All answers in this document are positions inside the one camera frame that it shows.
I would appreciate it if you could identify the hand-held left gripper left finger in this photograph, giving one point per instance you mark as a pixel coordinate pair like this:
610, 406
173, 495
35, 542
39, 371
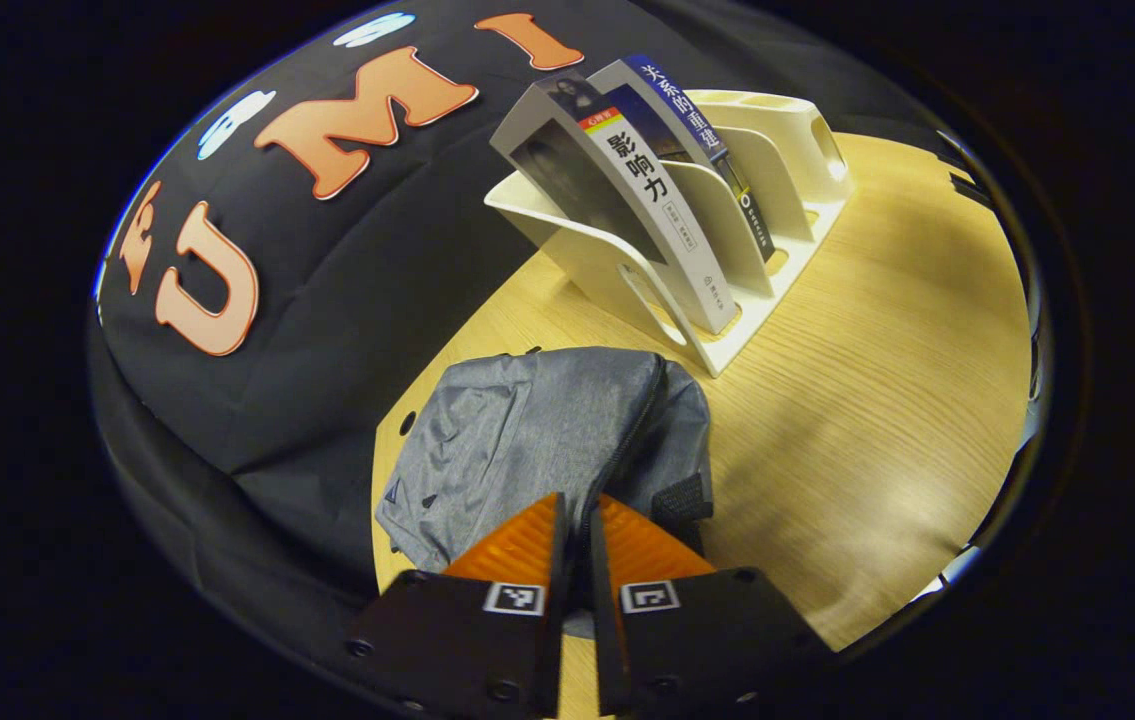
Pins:
487, 650

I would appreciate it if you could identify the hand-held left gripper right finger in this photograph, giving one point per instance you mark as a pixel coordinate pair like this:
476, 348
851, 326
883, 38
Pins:
687, 640

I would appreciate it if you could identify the grey fabric schoolbag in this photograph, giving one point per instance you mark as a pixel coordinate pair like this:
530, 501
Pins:
527, 430

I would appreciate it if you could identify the white plastic bookshelf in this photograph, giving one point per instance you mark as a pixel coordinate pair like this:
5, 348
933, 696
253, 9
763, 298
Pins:
617, 270

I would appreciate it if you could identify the grey portrait cover book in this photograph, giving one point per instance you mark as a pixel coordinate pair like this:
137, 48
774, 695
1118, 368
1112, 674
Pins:
647, 190

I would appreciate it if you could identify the blue cover book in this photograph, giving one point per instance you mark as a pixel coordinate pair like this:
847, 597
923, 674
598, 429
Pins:
667, 110

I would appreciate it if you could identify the black backdrop cloth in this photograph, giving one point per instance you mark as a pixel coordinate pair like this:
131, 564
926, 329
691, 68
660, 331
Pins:
327, 300

